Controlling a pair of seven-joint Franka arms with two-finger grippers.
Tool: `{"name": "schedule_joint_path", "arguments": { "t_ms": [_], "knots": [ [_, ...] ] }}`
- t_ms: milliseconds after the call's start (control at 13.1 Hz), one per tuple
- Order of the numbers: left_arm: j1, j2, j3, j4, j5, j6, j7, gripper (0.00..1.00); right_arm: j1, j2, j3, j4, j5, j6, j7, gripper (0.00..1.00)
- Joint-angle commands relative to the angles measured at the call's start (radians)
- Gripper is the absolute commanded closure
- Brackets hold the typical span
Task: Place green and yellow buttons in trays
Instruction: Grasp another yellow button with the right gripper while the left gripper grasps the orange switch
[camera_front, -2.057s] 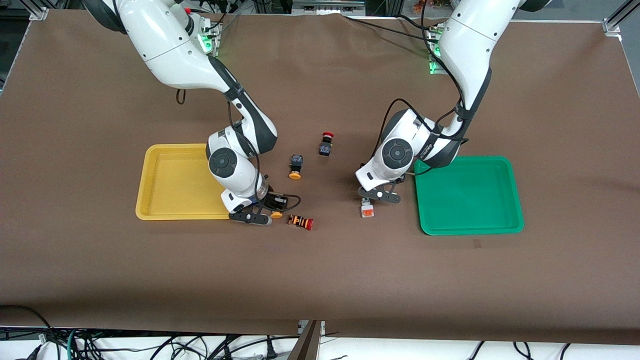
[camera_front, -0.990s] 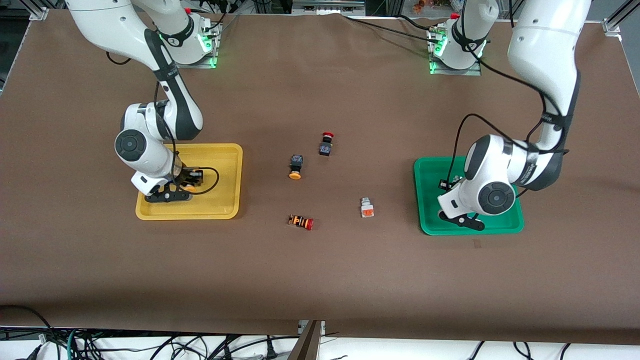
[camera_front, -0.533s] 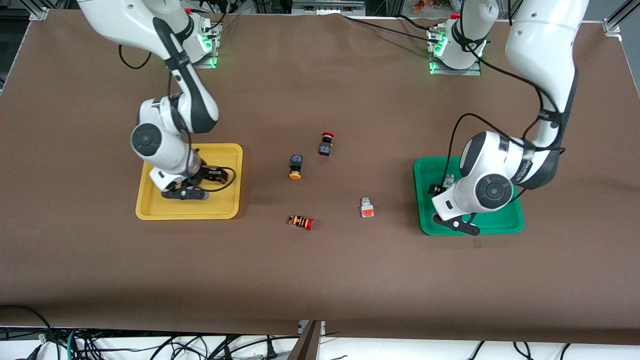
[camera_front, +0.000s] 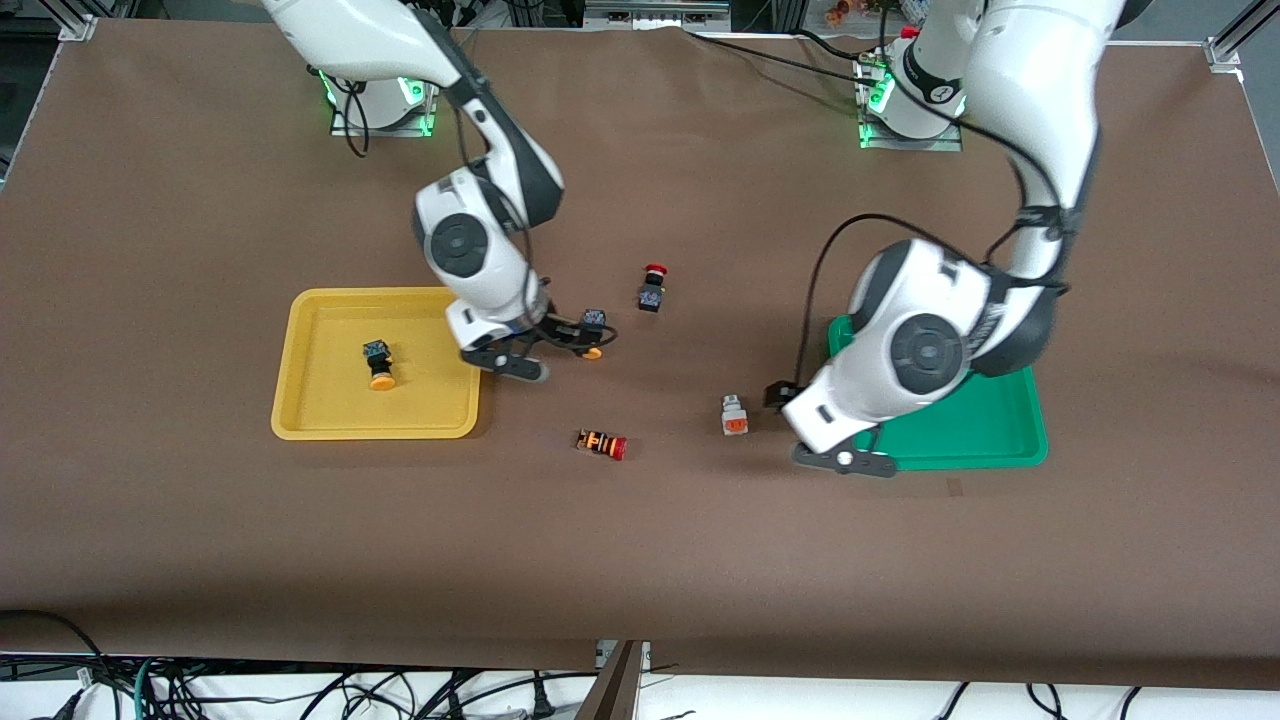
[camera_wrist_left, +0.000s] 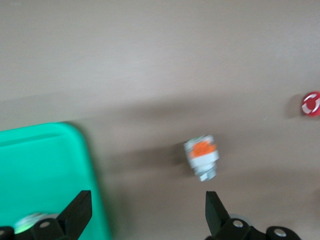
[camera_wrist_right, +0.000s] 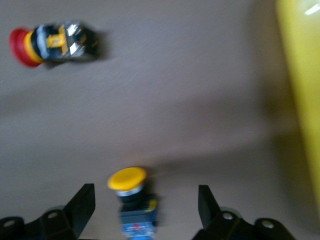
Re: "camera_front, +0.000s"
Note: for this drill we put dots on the orange button white body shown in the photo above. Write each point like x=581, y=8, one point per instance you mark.
x=735, y=416

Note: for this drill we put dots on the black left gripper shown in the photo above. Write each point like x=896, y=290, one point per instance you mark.
x=775, y=394

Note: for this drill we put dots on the small metal bracket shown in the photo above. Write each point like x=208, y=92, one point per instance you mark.
x=640, y=652

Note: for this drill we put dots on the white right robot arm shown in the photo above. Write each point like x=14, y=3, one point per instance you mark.
x=470, y=250

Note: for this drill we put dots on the aluminium corner bracket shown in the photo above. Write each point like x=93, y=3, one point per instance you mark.
x=1225, y=52
x=78, y=27

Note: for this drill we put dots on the yellow plastic tray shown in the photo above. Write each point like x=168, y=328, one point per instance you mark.
x=330, y=400

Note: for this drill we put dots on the yellow push button black body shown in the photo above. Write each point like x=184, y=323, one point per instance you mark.
x=379, y=366
x=593, y=322

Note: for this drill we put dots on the red push button orange body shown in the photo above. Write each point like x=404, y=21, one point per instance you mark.
x=601, y=443

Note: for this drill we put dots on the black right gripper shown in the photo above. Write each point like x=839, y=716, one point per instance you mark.
x=557, y=328

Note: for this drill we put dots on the aluminium frame rail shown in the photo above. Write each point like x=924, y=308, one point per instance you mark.
x=655, y=12

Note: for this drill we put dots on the brown table mat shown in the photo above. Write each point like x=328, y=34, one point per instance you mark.
x=640, y=560

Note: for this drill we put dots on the red push button black body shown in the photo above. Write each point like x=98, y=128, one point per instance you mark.
x=653, y=290

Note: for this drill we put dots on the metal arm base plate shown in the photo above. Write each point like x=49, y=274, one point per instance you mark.
x=345, y=125
x=945, y=142

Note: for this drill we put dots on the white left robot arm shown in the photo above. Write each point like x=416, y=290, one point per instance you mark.
x=920, y=350

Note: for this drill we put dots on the green plastic tray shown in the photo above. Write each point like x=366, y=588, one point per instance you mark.
x=990, y=430

